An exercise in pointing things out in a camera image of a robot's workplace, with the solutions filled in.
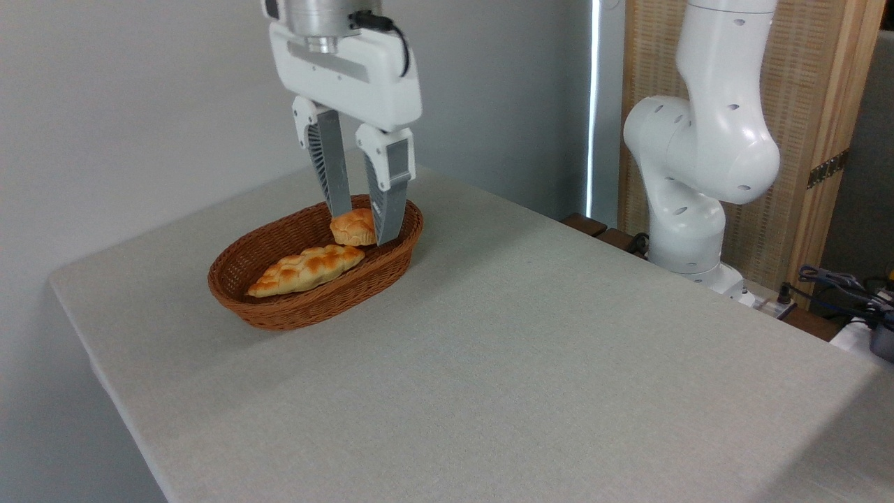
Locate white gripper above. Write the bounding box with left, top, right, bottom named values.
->
left=268, top=21, right=424, bottom=247

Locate round knotted bread roll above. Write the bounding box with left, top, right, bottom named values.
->
left=328, top=207, right=379, bottom=247

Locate long braided bread loaf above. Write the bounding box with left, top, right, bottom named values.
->
left=247, top=244, right=367, bottom=299

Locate brown woven wicker basket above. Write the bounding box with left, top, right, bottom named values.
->
left=207, top=194, right=425, bottom=332

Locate dark brown wooden block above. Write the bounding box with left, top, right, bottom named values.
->
left=596, top=227, right=649, bottom=258

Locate metal screen hinge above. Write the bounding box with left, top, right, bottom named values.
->
left=807, top=148, right=851, bottom=190

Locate grey plastic device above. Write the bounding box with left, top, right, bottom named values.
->
left=869, top=313, right=894, bottom=363

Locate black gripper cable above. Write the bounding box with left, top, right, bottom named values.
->
left=349, top=9, right=411, bottom=77

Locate black cable bundle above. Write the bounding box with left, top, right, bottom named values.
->
left=798, top=264, right=894, bottom=316

